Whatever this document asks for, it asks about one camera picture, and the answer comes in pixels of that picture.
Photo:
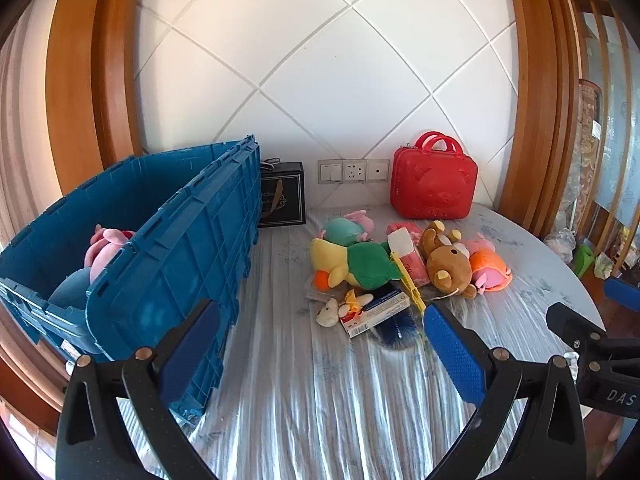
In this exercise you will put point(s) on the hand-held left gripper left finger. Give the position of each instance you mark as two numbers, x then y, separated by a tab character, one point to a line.
192	347

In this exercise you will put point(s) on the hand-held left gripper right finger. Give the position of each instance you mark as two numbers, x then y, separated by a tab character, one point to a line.
452	350

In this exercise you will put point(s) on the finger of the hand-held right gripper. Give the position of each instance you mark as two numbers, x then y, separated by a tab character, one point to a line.
622	291
570	322

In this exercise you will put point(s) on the blue plastic storage crate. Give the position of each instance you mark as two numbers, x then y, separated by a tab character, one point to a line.
190	270

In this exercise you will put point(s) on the orange dress pig plush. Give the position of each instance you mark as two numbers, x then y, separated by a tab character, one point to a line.
487	265

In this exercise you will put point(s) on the grey cloth-covered desktop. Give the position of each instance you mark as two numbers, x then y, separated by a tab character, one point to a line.
310	400

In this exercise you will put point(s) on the person's right hand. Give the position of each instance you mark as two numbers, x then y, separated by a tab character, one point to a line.
609	447

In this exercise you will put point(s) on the green plastic object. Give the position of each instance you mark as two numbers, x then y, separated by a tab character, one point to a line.
583	261

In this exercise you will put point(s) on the dark blue fluffy duster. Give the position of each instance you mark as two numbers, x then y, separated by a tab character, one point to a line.
400	332

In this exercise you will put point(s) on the white plastic bag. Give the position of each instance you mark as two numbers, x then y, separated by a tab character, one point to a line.
561	244

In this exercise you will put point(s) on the yellow plastic clip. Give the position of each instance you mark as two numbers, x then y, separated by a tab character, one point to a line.
407	280

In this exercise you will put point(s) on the red and white carton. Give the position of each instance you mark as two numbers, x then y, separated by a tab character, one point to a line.
377	312

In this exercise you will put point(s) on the brown bear plush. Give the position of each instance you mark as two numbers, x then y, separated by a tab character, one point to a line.
447	265

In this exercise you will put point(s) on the pink tissue pack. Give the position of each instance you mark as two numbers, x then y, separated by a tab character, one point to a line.
417	269
401	240

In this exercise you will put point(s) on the small yellow plush toy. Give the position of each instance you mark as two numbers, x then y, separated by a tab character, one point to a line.
354	301

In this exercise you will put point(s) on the green and yellow plush toy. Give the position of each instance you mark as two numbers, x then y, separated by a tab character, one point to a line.
367	262

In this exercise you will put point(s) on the small white plush toy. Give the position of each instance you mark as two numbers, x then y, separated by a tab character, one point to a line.
327	314

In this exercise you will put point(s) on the pink plush toy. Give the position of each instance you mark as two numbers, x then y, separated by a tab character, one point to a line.
102	250

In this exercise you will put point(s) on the grey-blue plush toy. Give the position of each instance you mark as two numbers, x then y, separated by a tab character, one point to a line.
70	290

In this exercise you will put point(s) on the patterned curtain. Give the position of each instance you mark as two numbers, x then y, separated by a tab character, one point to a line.
582	160

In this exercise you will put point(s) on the teal dress pig plush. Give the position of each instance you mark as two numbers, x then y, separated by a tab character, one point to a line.
342	230

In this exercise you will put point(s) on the wooden glass partition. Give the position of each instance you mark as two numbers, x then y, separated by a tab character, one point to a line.
617	125

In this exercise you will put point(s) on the red bear-embossed suitcase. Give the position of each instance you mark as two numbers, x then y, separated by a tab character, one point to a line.
432	185

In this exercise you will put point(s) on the black gift box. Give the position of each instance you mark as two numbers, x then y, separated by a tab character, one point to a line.
282	195

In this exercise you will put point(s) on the white wall outlet panel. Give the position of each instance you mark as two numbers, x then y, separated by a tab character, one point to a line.
377	170

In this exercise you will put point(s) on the white wall socket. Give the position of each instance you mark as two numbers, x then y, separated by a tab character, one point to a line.
354	170

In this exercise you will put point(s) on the white wall switch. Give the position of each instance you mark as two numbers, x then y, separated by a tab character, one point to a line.
330	171

